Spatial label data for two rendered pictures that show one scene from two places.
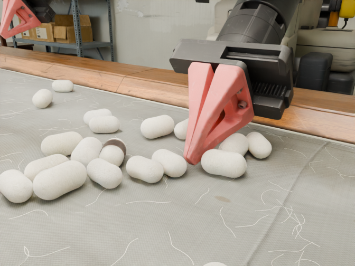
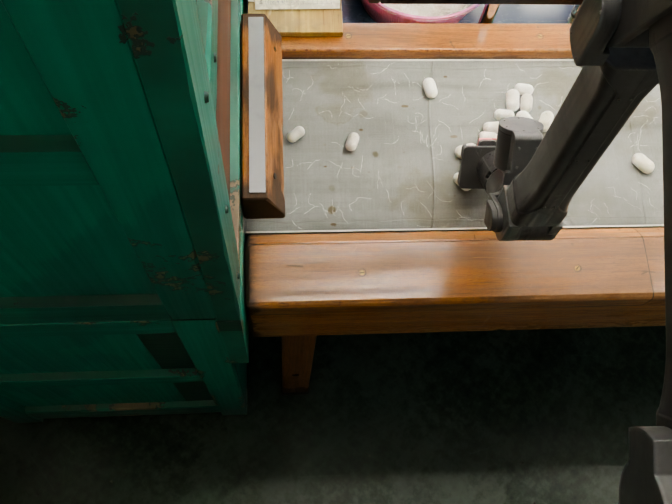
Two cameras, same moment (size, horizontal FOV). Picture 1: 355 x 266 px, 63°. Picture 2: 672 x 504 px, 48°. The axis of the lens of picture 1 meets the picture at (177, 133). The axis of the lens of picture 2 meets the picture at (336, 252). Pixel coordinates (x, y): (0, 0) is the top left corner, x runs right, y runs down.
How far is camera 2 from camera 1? 1.20 m
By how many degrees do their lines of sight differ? 82
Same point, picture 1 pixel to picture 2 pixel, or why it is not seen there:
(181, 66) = not seen: hidden behind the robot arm
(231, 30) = not seen: hidden behind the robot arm
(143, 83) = (612, 234)
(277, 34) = (484, 173)
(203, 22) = not seen: outside the picture
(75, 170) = (509, 101)
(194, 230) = (451, 114)
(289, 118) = (464, 234)
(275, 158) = (450, 185)
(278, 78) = (467, 166)
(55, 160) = (524, 102)
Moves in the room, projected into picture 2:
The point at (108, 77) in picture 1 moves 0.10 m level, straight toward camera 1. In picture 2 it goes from (659, 233) to (605, 192)
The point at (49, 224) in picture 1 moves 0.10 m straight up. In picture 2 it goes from (495, 89) to (512, 53)
